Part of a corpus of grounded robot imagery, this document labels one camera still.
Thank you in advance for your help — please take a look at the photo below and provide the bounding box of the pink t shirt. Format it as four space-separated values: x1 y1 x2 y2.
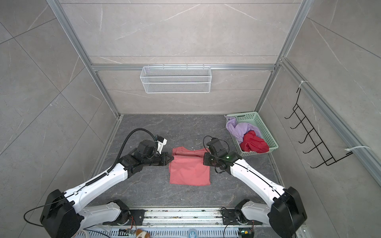
169 147 211 186

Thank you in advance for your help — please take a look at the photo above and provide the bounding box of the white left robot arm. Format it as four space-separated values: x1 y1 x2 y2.
40 137 173 238

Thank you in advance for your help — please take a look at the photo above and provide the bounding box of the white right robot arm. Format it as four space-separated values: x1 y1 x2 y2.
203 152 307 238

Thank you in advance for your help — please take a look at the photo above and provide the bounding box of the dark red t shirt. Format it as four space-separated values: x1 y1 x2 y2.
240 131 269 153

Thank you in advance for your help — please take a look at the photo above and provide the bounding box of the lilac t shirt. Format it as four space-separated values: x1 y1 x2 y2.
225 116 263 144

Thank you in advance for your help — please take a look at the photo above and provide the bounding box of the green plastic basket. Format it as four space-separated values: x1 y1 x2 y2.
225 112 278 157

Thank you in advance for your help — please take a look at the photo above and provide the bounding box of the green electronics board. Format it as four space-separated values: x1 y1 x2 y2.
238 229 254 238

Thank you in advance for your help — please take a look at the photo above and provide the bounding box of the brown white round object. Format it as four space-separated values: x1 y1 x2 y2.
136 229 150 238

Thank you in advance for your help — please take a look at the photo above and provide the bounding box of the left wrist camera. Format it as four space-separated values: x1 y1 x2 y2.
155 135 167 154

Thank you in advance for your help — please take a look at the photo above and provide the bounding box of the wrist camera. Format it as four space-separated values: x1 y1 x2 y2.
155 135 167 154
206 137 230 158

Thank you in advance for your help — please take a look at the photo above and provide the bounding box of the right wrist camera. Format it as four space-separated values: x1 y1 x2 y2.
206 137 230 158

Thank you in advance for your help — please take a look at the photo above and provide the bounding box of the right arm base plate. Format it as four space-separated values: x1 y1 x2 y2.
220 207 263 225

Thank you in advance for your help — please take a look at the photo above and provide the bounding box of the aluminium rail frame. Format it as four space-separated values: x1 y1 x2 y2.
58 207 307 230

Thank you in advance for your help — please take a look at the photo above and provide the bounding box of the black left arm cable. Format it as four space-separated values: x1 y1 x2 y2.
107 127 157 173

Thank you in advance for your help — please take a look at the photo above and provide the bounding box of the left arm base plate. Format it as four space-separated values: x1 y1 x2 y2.
103 210 145 226

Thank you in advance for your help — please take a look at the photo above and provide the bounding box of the white wire mesh basket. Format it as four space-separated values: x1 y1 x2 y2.
140 66 212 94

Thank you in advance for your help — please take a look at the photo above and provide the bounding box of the white slotted cable duct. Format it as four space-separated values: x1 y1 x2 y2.
75 228 241 238

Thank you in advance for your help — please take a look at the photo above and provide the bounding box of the black wire hook rack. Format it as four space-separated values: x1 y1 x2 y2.
284 88 354 169

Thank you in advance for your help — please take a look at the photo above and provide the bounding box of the white cable tie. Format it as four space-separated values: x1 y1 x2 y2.
344 145 371 151

